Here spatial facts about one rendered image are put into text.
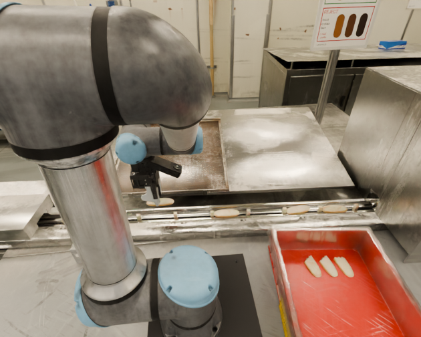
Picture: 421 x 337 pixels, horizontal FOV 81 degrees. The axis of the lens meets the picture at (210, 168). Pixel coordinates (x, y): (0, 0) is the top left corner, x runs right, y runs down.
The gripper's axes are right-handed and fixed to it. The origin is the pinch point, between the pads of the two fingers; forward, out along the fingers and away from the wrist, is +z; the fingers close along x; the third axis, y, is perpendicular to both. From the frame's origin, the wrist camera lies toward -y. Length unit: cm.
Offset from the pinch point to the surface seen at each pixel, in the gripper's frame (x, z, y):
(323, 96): -77, -6, -91
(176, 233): 9.7, 7.9, -6.0
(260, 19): -339, -23, -107
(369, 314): 38, 12, -60
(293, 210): 1, 8, -50
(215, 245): 12.6, 12.0, -19.5
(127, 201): -12.5, 11.9, 17.2
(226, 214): 1.5, 8.2, -24.3
